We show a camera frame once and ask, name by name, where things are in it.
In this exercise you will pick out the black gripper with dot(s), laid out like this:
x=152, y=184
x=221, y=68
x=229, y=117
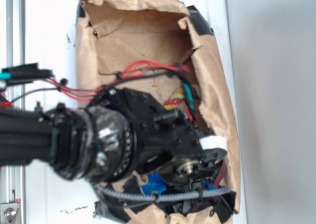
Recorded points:
x=137, y=134

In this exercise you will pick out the blue plastic bottle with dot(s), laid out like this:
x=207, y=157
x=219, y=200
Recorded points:
x=170, y=188

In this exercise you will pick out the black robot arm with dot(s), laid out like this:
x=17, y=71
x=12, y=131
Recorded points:
x=64, y=138

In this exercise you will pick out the brown paper bag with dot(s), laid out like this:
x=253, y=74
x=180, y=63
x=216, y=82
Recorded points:
x=111, y=34

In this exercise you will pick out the white plastic tray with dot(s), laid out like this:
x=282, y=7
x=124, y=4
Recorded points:
x=50, y=41

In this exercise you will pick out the multicolour twisted rope toy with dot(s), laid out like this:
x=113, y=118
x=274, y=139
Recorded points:
x=178, y=97

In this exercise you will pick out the black cable connector block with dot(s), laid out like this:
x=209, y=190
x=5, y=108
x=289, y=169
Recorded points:
x=23, y=74

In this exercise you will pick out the aluminium frame rail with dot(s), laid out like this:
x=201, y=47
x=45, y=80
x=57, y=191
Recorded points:
x=12, y=52

